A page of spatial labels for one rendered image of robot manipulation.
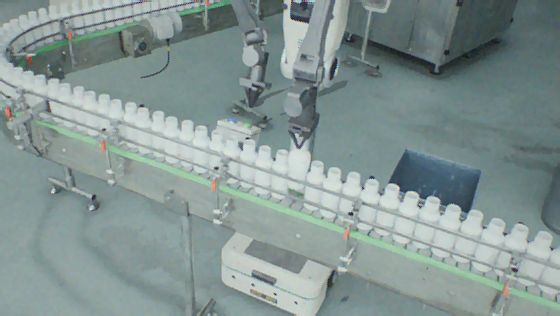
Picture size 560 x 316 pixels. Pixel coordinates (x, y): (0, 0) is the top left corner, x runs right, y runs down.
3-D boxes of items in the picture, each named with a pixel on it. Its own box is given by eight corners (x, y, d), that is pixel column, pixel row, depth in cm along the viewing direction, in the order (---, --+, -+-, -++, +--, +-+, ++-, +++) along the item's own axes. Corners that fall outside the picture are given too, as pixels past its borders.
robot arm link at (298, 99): (326, 64, 144) (297, 58, 147) (310, 80, 135) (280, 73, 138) (322, 103, 151) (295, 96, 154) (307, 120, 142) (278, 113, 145)
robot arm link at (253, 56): (268, 27, 180) (245, 34, 183) (256, 26, 169) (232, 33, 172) (276, 61, 181) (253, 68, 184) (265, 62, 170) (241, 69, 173)
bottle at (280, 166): (291, 191, 175) (294, 150, 166) (285, 201, 171) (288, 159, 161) (274, 187, 177) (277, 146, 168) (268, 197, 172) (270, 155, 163)
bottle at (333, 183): (339, 219, 165) (346, 177, 156) (320, 218, 165) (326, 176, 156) (336, 207, 170) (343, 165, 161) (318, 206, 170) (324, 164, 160)
